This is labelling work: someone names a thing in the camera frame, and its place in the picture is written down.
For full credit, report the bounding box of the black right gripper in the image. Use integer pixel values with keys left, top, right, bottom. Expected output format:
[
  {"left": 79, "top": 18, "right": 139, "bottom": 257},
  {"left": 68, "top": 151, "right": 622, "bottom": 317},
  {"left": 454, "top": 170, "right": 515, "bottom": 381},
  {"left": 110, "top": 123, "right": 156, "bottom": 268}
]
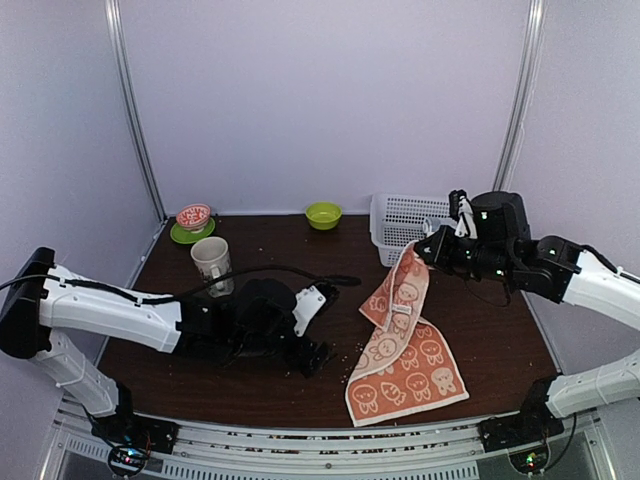
[{"left": 414, "top": 225, "right": 515, "bottom": 285}]

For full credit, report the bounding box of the white plastic basket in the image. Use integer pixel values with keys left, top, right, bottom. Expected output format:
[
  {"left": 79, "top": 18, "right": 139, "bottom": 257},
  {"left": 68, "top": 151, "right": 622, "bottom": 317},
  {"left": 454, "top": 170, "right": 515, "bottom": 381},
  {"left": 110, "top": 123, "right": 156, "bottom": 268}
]
[{"left": 369, "top": 193, "right": 456, "bottom": 267}]

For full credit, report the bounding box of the orange patterned towel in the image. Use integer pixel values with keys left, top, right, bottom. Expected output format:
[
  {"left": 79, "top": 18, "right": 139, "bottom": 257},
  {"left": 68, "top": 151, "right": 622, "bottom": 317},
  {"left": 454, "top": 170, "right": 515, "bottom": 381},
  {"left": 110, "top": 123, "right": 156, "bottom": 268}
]
[{"left": 345, "top": 242, "right": 470, "bottom": 427}]

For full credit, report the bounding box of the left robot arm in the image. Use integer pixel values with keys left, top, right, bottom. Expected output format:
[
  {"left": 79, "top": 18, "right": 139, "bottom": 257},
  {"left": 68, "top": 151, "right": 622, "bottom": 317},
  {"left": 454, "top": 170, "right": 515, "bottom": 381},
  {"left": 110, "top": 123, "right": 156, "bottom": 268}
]
[{"left": 1, "top": 247, "right": 339, "bottom": 453}]

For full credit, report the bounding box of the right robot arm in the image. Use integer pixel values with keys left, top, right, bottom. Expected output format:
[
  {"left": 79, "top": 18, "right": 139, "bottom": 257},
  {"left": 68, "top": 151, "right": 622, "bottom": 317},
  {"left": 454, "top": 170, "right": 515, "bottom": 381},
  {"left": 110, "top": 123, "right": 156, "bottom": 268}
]
[{"left": 414, "top": 190, "right": 639, "bottom": 452}]

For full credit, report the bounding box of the rolled grey blue towel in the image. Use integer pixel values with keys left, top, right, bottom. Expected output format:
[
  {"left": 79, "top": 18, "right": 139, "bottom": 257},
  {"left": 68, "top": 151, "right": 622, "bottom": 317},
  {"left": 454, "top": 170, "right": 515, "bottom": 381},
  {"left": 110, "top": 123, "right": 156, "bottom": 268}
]
[{"left": 422, "top": 217, "right": 441, "bottom": 237}]

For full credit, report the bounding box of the green bowl behind towel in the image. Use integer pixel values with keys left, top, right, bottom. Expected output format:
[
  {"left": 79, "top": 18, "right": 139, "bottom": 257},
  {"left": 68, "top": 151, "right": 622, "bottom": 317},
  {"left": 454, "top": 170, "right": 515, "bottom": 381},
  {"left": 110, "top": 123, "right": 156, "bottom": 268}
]
[{"left": 305, "top": 202, "right": 342, "bottom": 231}]

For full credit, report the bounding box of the white ceramic mug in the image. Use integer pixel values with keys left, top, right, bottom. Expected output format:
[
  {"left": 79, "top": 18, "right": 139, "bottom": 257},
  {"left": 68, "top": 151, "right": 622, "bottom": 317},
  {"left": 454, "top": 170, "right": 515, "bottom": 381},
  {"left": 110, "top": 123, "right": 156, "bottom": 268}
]
[{"left": 190, "top": 236, "right": 234, "bottom": 297}]

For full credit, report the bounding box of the green saucer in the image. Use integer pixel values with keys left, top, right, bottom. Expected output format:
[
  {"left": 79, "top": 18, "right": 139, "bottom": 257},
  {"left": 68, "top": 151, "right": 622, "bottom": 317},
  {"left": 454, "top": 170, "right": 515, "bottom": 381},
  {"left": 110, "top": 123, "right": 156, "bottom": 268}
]
[{"left": 170, "top": 217, "right": 216, "bottom": 245}]

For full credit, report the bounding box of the red patterned bowl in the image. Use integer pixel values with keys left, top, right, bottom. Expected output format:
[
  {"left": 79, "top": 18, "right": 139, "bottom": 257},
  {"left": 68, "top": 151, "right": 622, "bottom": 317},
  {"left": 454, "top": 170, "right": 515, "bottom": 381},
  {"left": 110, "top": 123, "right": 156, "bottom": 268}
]
[{"left": 176, "top": 204, "right": 211, "bottom": 233}]

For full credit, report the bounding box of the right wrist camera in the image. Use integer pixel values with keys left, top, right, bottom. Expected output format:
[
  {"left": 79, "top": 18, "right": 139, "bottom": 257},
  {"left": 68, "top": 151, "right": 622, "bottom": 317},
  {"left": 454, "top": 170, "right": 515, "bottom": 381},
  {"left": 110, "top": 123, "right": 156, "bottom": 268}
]
[{"left": 449, "top": 190, "right": 477, "bottom": 239}]

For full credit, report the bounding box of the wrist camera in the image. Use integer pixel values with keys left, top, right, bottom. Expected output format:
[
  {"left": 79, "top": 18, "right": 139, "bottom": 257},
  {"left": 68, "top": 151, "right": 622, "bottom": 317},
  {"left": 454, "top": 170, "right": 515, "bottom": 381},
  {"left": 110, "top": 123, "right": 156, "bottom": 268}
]
[
  {"left": 292, "top": 282, "right": 339, "bottom": 337},
  {"left": 449, "top": 190, "right": 477, "bottom": 239}
]

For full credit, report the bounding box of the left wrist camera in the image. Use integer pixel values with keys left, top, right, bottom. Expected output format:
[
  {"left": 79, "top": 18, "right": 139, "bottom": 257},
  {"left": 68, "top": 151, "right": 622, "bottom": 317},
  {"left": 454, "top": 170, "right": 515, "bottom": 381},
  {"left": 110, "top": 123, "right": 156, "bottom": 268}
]
[{"left": 292, "top": 282, "right": 339, "bottom": 337}]

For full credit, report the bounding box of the right aluminium frame post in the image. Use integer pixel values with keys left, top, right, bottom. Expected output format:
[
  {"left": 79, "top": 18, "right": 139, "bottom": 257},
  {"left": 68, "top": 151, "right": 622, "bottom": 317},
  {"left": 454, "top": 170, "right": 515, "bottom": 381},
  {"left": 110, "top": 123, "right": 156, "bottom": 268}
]
[{"left": 492, "top": 0, "right": 546, "bottom": 191}]

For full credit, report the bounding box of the aluminium frame post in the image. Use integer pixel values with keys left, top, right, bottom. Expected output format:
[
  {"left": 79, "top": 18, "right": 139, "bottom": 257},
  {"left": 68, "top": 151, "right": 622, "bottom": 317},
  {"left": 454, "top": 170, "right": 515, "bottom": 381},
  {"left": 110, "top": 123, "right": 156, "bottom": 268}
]
[
  {"left": 492, "top": 0, "right": 546, "bottom": 191},
  {"left": 104, "top": 0, "right": 168, "bottom": 222}
]

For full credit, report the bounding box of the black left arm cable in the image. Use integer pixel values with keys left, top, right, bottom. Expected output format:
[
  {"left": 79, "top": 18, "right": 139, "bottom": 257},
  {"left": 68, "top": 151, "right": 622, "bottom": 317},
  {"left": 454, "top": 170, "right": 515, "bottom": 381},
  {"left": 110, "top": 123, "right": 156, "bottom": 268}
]
[{"left": 0, "top": 265, "right": 362, "bottom": 309}]

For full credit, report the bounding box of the left aluminium frame post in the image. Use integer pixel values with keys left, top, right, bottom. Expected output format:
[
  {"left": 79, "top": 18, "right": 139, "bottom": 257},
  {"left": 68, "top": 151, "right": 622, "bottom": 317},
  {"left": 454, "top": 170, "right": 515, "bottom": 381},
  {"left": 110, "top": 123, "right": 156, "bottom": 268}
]
[{"left": 104, "top": 0, "right": 168, "bottom": 222}]

